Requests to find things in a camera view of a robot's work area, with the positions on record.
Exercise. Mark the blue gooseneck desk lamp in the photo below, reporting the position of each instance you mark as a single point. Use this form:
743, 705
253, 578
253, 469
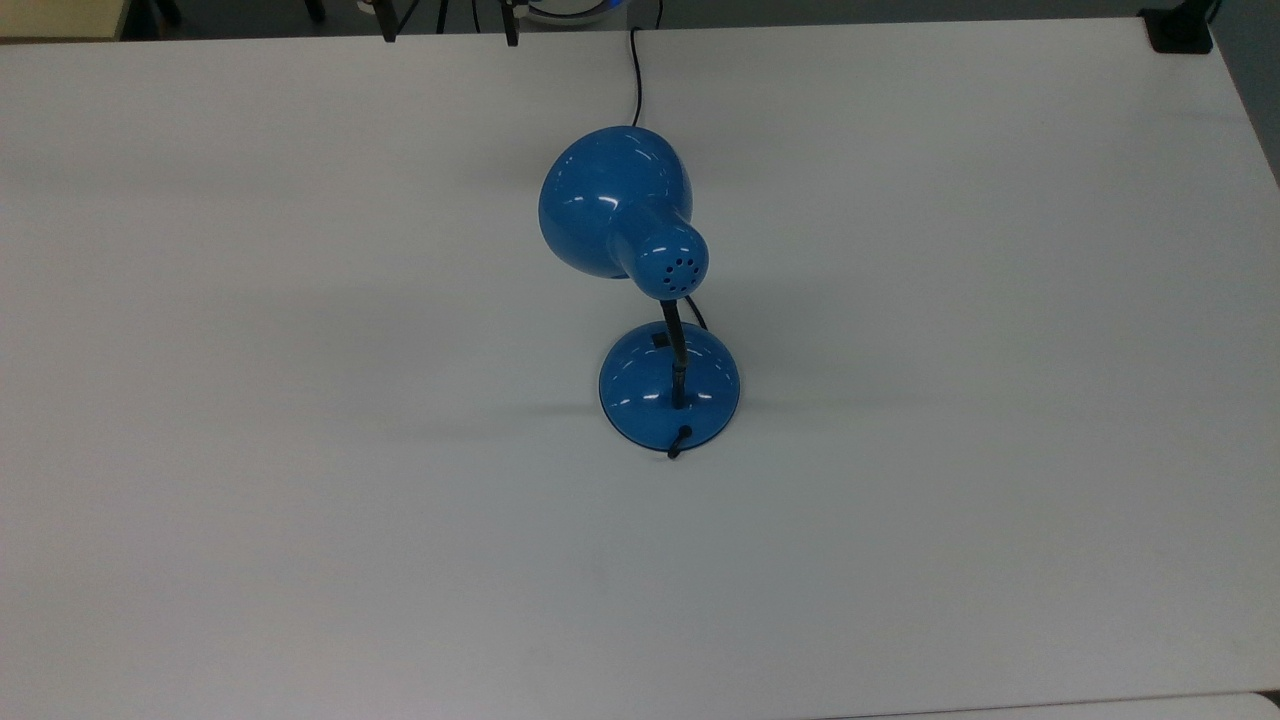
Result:
615, 200

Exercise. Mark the black tripod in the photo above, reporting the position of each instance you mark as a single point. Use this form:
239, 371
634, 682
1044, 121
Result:
388, 25

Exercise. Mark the black chair leg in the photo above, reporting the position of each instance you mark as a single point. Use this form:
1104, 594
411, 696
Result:
166, 10
315, 9

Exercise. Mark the beige wooden furniture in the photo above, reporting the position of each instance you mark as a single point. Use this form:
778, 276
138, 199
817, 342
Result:
60, 18

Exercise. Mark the black table clamp mount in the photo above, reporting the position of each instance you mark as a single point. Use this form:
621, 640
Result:
1180, 32

